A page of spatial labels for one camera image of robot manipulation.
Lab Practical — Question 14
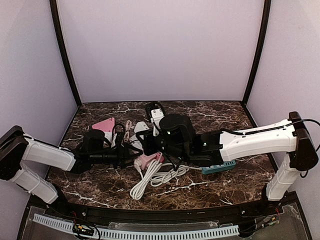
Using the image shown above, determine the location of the small circuit board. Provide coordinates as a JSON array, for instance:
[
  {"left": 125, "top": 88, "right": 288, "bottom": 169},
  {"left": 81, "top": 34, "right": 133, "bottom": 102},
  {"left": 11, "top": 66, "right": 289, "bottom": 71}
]
[{"left": 72, "top": 224, "right": 95, "bottom": 236}]

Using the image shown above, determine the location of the pink thin cable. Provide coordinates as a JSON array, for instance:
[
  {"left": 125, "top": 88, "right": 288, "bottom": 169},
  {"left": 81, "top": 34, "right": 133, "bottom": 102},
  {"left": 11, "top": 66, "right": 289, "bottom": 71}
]
[{"left": 122, "top": 119, "right": 133, "bottom": 142}]

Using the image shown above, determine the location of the teal power strip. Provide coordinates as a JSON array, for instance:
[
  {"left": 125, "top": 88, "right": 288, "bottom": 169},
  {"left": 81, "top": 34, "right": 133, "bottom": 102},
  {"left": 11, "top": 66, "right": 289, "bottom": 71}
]
[{"left": 201, "top": 160, "right": 236, "bottom": 175}]

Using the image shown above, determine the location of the white power strip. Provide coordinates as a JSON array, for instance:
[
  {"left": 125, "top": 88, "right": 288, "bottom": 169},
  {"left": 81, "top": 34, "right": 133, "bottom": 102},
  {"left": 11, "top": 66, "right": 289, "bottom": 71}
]
[{"left": 129, "top": 121, "right": 150, "bottom": 150}]

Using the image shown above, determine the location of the white power cable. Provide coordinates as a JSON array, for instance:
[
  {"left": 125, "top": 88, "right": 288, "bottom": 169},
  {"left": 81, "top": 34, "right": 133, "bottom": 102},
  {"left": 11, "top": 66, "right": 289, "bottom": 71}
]
[{"left": 129, "top": 159, "right": 202, "bottom": 201}]

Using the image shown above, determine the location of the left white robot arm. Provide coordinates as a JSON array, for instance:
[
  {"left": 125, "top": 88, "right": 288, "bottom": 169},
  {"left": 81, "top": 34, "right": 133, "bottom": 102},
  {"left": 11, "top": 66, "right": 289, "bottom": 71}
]
[{"left": 0, "top": 125, "right": 143, "bottom": 205}]

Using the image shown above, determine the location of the white and pink cube socket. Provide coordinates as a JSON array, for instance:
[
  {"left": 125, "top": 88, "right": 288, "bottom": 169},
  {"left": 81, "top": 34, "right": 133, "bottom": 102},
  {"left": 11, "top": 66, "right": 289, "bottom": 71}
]
[{"left": 133, "top": 152, "right": 164, "bottom": 172}]

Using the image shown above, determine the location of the right black frame post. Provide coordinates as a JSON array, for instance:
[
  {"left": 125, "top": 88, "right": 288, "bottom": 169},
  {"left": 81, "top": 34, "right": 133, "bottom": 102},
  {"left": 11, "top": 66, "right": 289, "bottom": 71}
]
[{"left": 241, "top": 0, "right": 272, "bottom": 108}]

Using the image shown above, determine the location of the white slotted cable duct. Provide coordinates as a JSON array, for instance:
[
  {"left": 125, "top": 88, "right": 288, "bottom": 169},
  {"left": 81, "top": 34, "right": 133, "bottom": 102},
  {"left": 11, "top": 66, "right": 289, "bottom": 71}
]
[{"left": 32, "top": 213, "right": 239, "bottom": 240}]

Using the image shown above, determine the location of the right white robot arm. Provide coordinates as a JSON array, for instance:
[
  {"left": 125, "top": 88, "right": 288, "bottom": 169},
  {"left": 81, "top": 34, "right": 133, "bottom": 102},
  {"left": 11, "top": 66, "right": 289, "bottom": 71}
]
[{"left": 135, "top": 111, "right": 319, "bottom": 202}]

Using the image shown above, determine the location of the black frame post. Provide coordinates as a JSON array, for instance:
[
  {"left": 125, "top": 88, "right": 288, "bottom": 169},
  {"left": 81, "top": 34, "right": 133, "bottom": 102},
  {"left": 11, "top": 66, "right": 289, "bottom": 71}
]
[
  {"left": 49, "top": 0, "right": 82, "bottom": 108},
  {"left": 241, "top": 0, "right": 272, "bottom": 108}
]

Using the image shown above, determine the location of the pink triangular power socket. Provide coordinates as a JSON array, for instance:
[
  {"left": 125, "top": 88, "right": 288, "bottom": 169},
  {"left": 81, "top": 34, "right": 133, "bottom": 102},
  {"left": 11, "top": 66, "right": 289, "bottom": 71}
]
[{"left": 92, "top": 117, "right": 115, "bottom": 137}]

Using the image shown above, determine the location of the left black frame post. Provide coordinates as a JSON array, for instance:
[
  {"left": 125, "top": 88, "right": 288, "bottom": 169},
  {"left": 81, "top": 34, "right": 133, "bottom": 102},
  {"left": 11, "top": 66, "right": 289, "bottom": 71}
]
[{"left": 49, "top": 0, "right": 82, "bottom": 108}]

